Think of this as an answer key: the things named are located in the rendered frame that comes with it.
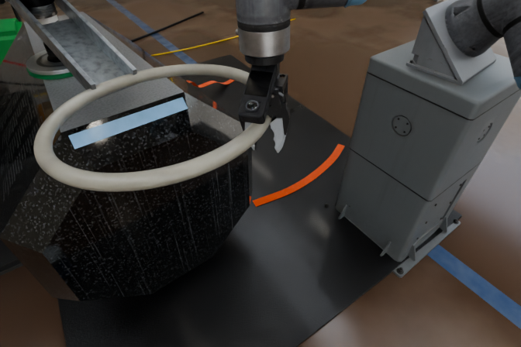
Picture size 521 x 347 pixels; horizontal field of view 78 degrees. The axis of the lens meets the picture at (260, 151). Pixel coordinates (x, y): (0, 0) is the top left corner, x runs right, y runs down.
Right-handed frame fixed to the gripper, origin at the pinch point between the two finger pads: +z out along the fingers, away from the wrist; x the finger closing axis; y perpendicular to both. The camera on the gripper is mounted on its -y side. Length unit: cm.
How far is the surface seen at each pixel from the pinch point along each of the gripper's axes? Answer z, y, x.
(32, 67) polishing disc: -3, 26, 83
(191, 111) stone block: 7.9, 24.6, 29.0
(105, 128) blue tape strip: 4.9, 7.3, 45.6
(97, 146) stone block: 7.8, 3.0, 46.2
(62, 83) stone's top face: 1, 23, 71
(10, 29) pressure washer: 18, 128, 209
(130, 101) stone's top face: 2.4, 18.3, 44.0
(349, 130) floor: 84, 143, -25
